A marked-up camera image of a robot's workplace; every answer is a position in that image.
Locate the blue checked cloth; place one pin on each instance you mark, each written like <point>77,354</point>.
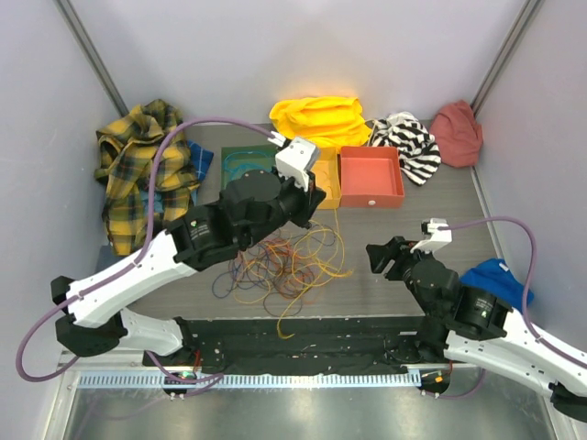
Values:
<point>201,159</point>

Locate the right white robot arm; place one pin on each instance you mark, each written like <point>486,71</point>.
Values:
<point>470,325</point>

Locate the yellow cloth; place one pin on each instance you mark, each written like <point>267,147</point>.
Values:
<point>327,121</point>

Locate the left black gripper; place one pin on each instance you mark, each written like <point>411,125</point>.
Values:
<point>307,200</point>

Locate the white slotted cable duct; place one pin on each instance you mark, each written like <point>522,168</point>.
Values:
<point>152,379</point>

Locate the grey blue folded cloth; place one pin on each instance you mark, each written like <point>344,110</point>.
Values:
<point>106,257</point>

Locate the pink red cloth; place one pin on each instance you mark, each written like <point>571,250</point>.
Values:
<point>458,135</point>

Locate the blue cloth right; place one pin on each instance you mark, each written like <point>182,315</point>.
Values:
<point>495,277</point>

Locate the yellow plaid shirt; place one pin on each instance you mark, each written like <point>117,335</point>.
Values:
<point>127,148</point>

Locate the yellow plastic bin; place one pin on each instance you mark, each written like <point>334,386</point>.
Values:
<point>327,178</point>

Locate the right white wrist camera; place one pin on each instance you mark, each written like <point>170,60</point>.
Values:
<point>436,235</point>

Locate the red plastic bin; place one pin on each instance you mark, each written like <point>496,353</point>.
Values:
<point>370,177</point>

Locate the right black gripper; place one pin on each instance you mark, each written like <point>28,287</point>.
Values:
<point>399,251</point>

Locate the green plastic bin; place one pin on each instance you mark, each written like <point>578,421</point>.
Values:
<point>236,161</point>

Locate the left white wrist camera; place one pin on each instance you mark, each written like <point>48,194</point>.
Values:
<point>295,158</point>

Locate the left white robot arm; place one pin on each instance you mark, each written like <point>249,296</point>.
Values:
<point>97,318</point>

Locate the black base mat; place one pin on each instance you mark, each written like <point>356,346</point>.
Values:
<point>308,346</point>

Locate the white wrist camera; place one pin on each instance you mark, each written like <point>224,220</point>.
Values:
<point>436,235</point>
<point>295,158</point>

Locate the black white striped cloth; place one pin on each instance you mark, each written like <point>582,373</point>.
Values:
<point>417,149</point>

